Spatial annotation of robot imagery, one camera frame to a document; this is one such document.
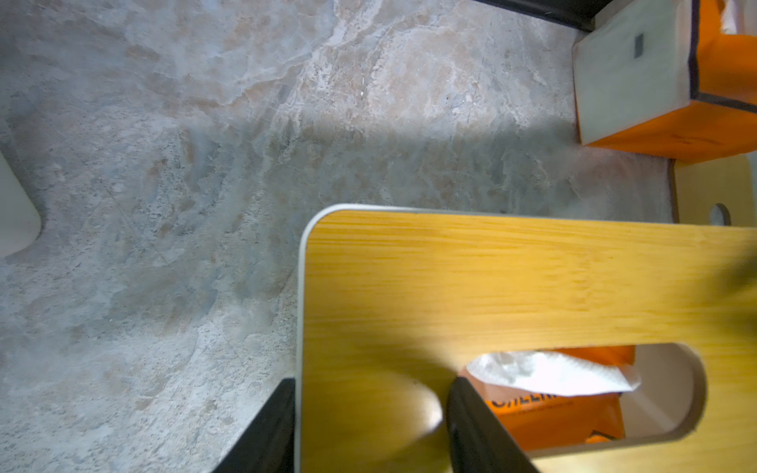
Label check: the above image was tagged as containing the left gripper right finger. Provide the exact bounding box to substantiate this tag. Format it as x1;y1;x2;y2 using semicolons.
446;376;538;473

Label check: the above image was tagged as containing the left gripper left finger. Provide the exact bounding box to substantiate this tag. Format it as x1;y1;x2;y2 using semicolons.
213;378;296;473

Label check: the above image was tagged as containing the orange tissue pack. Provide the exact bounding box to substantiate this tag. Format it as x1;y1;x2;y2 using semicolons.
459;345;641;453
573;1;756;163

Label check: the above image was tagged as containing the yellow bamboo lid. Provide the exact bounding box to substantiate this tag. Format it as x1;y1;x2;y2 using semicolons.
669;155;756;228
296;205;756;472

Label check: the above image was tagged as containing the white tissue box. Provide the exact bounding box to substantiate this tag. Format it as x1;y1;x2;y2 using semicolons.
0;155;43;257
295;204;518;472

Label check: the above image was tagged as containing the black chessboard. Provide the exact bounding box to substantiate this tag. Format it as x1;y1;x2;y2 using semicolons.
478;0;611;33

